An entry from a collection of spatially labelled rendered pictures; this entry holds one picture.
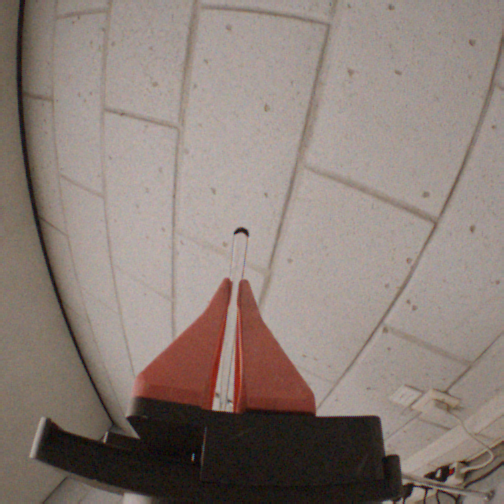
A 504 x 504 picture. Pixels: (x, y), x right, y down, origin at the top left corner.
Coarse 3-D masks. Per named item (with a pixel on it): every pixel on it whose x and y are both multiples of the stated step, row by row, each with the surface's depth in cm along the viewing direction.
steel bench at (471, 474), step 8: (496, 448) 48; (480, 456) 52; (488, 456) 49; (496, 456) 46; (472, 464) 53; (480, 464) 50; (488, 464) 47; (496, 464) 44; (472, 472) 51; (480, 472) 48; (496, 472) 43; (464, 480) 52; (472, 480) 49; (480, 480) 46; (488, 480) 43; (496, 480) 41; (472, 488) 47; (480, 488) 44; (432, 496) 60; (440, 496) 56; (448, 496) 53; (456, 496) 50; (464, 496) 47
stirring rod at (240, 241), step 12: (240, 228) 12; (240, 240) 12; (240, 252) 12; (240, 264) 13; (240, 276) 13; (240, 288) 14; (228, 312) 15; (228, 324) 15; (228, 336) 16; (228, 348) 17; (228, 360) 18; (228, 372) 19; (228, 384) 20
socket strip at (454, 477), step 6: (456, 462) 57; (450, 468) 57; (456, 468) 55; (450, 474) 55; (456, 474) 54; (462, 474) 53; (450, 480) 54; (456, 480) 53; (462, 480) 52; (414, 492) 65; (420, 492) 62; (432, 492) 59; (438, 492) 58; (402, 498) 69; (408, 498) 66; (414, 498) 65; (420, 498) 63
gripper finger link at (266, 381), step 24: (240, 312) 12; (240, 336) 11; (264, 336) 11; (240, 360) 10; (264, 360) 9; (288, 360) 10; (240, 384) 10; (264, 384) 8; (288, 384) 8; (240, 408) 9; (264, 408) 8; (288, 408) 8; (312, 408) 8
